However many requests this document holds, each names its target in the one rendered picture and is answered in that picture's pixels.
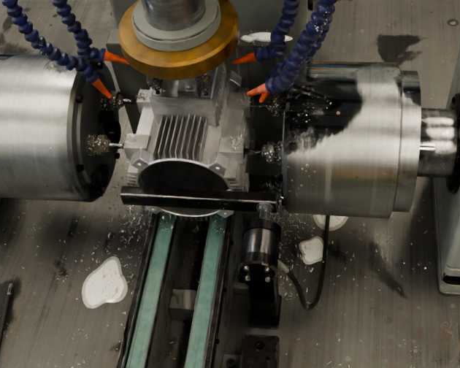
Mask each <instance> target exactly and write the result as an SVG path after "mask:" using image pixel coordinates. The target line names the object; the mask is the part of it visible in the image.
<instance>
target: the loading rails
mask: <svg viewBox="0 0 460 368"><path fill-rule="evenodd" d="M159 214H160V213H157V214H154V213H152V215H151V218H150V224H149V227H148V231H147V236H146V240H145V246H144V249H143V253H142V258H141V261H140V265H139V271H138V275H137V280H136V282H135V287H134V292H133V296H132V300H131V306H130V309H129V314H128V318H127V322H126V327H125V331H124V333H123V340H122V343H121V347H120V353H119V356H118V362H117V365H116V368H163V366H164V359H165V355H166V348H167V344H168V339H169V333H170V329H171V324H172V319H173V320H182V321H192V325H191V333H190V337H189V342H188V350H187V354H186V359H185V367H184V368H239V359H240V354H230V353H225V349H226V340H227V334H228V328H229V319H230V313H231V303H232V297H233V293H234V294H249V288H248V285H246V284H245V282H244V277H243V276H241V274H240V273H239V272H238V270H237V260H238V255H239V244H240V239H241V233H242V223H243V219H244V220H251V219H253V218H257V217H258V212H248V211H234V214H232V215H230V216H229V217H227V218H223V219H221V218H222V216H220V215H218V214H217V213H216V214H214V215H213V216H215V215H218V217H220V218H215V217H212V220H211V218H210V216H208V219H207V221H206V218H205V216H204V217H203V219H202V221H206V222H208V221H209V227H208V232H207V239H206V244H205V249H204V257H203V261H202V269H201V274H200V278H199V286H198V291H195V290H185V289H178V286H179V282H180V275H181V271H182V267H183V259H184V255H185V249H186V244H187V240H188V233H189V229H190V225H191V219H190V217H188V220H186V219H185V217H184V216H183V219H182V220H180V216H179V215H178V216H177V219H175V215H173V214H172V217H171V220H170V216H169V213H167V212H166V213H164V211H163V212H161V214H160V215H159ZM162 217H164V220H163V219H162ZM159 219H160V220H159ZM215 220H216V221H215ZM221 220H222V221H221ZM161 221H162V222H161ZM163 221H170V222H169V223H165V222H163ZM225 221H226V222H225ZM158 222H159V223H158ZM213 222H215V224H217V225H215V227H214V223H213ZM216 222H217V223H216ZM160 223H161V224H160ZM171 225H173V227H171ZM219 225H221V226H219ZM213 227H214V228H213ZM165 228H166V229H167V230H166V231H162V229H163V230H164V229H165ZM222 229H223V230H222ZM216 230H218V231H217V232H216ZM224 230H225V231H224ZM219 231H221V232H219ZM215 232H216V233H215ZM219 233H220V234H219Z"/></svg>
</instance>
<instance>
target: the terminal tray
mask: <svg viewBox="0 0 460 368"><path fill-rule="evenodd" d="M213 71H214V72H215V73H214V72H213ZM210 76H211V83H212V85H211V86H210V88H211V89H210V90H208V92H207V94H208V95H206V96H205V95H204V91H201V90H200V88H198V86H197V85H196V80H195V77H194V78H191V79H187V80H173V81H171V80H163V82H162V84H161V89H160V90H159V91H160V94H156V91H155V90H153V89H151V92H150V97H149V99H150V103H151V107H152V110H153V114H154V118H155V121H156V124H157V126H158V125H160V122H161V116H163V117H164V122H165V121H166V116H167V115H168V116H169V121H171V118H172V115H174V117H175V120H177V114H179V116H180V119H181V120H182V118H183V114H184V115H185V119H186V120H188V115H190V116H191V120H192V121H193V118H194V116H196V119H197V122H199V119H200V116H201V117H202V122H203V123H205V120H206V118H207V120H208V123H209V125H210V126H213V127H215V128H217V126H219V125H220V123H219V121H220V120H221V115H222V112H221V109H223V105H222V104H223V103H224V102H223V98H225V95H224V93H225V92H226V87H227V86H226V78H227V73H226V65H225V62H223V63H222V64H221V65H219V66H218V67H216V68H215V69H213V70H212V71H211V74H210ZM170 82H171V83H170ZM165 83H166V84H167V85H168V86H167V85H166V84H165ZM171 84H172V87H171ZM177 85H178V86H177ZM170 87H171V89H170ZM169 89H170V90H169ZM164 90H165V91H166V92H164ZM170 94H172V96H171V95H170ZM165 95H167V96H165ZM178 95H179V96H178ZM194 95H195V97H194ZM197 95H198V96H197Z"/></svg>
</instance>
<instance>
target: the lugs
mask: <svg viewBox="0 0 460 368"><path fill-rule="evenodd" d="M241 83H242V77H240V76H239V75H238V74H237V73H235V72H233V71H232V70H231V71H230V72H229V73H227V78H226V86H227V87H228V88H230V89H232V90H233V91H235V90H236V89H238V88H239V87H240V86H241ZM150 155H151V154H150V153H149V152H147V151H146V150H143V149H142V148H141V149H139V150H138V151H137V152H136V153H134V154H133V156H132V160H131V165H132V166H134V167H135V168H137V169H139V170H142V169H143V168H144V167H146V166H147V165H148V164H149V160H150ZM228 164H229V159H228V158H227V157H225V156H224V155H222V154H221V153H219V152H216V153H214V154H212V155H211V156H210V159H209V163H208V168H210V169H212V170H213V171H215V172H217V173H218V174H220V173H222V172H224V171H225V170H227V169H228ZM145 209H146V210H149V211H151V212H152V213H154V214H157V213H159V212H160V211H162V210H160V209H158V208H156V207H154V206H145ZM217 214H218V215H220V216H222V217H223V218H227V217H229V216H230V215H232V214H234V210H222V211H220V212H218V213H217Z"/></svg>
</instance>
